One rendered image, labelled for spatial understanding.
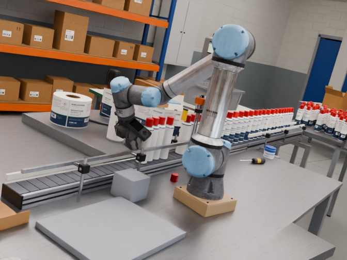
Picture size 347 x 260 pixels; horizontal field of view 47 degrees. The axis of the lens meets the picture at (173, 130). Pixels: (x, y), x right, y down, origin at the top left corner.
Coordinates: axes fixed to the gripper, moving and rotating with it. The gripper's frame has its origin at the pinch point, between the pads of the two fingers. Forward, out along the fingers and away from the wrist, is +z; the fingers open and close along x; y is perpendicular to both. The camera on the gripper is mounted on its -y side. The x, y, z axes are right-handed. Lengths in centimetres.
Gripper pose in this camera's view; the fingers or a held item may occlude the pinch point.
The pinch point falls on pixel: (137, 151)
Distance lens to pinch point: 172.5
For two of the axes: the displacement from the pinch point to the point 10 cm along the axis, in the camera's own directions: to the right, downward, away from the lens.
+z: 1.0, 7.9, 6.1
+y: -7.9, -3.1, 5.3
